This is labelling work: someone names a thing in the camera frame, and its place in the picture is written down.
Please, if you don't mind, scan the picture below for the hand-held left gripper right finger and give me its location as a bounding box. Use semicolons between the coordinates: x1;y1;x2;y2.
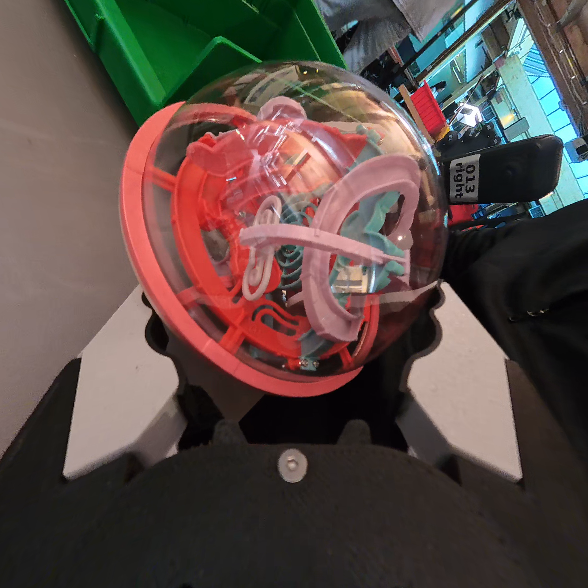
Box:
395;281;525;481

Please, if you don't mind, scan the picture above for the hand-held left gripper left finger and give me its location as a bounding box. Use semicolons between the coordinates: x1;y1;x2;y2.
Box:
63;284;190;481

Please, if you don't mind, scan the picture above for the clear red maze ball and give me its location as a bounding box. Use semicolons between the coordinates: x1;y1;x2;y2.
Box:
119;60;450;398

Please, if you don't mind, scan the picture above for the red cloth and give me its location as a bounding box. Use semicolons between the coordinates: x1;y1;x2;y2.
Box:
448;204;506;227

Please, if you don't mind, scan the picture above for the black dumbbell rack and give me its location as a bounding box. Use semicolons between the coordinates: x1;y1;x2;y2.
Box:
436;120;508;150

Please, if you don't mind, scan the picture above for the red plastic bin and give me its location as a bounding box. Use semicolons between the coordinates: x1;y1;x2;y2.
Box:
410;82;447;132

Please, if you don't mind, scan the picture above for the green plastic bin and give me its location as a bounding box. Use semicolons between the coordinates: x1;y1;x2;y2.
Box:
64;0;348;128

